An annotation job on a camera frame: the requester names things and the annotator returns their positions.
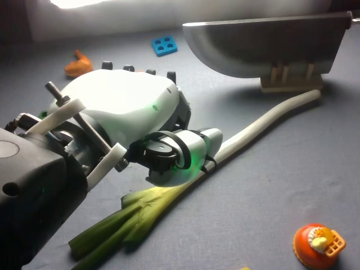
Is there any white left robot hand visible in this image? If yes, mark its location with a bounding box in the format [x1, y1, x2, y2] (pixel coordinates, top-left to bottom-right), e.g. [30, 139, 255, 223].
[46, 60, 224, 188]

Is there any kitchen knife with orange handle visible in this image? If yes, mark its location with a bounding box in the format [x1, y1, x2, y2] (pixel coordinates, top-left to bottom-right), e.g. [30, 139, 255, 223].
[182, 10, 354, 82]

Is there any long leek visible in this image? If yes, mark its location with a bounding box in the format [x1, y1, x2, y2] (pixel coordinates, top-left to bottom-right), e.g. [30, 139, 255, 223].
[68, 89, 322, 270]

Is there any orange toy chicken drumstick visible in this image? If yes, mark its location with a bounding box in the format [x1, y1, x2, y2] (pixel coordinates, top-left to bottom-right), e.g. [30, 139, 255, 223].
[64, 49, 93, 79]

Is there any blue square four-hole block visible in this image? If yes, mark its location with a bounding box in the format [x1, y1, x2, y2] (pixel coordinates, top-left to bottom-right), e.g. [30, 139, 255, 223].
[151, 35, 178, 57]

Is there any wooden peg board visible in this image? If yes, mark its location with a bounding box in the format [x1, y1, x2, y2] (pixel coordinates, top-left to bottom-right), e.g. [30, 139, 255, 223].
[260, 60, 324, 93]

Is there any orange toy cake with waffle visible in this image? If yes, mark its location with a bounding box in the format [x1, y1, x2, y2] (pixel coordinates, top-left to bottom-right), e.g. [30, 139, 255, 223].
[292, 223, 347, 268]

